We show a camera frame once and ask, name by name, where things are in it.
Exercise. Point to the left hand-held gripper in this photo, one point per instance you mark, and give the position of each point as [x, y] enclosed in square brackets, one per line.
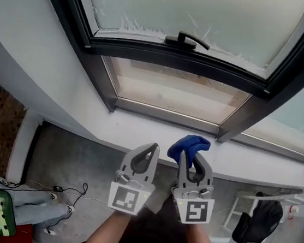
[127, 197]

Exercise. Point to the blue cleaning cloth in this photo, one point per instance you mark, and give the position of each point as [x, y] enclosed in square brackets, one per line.
[190, 147]

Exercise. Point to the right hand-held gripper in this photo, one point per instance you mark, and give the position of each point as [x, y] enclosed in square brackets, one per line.
[195, 207]

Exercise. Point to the person's left forearm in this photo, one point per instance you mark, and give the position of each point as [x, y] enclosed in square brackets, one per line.
[108, 231]

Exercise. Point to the black window frame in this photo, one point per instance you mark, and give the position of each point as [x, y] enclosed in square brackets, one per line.
[176, 58]

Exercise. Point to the white rack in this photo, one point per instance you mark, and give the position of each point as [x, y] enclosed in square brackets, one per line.
[268, 200]

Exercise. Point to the black bag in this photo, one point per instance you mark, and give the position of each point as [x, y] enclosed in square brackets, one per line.
[261, 219]

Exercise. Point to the red box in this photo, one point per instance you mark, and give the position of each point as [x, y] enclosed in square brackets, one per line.
[24, 234]

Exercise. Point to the person's black trousers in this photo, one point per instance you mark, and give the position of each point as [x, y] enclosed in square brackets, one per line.
[157, 234]

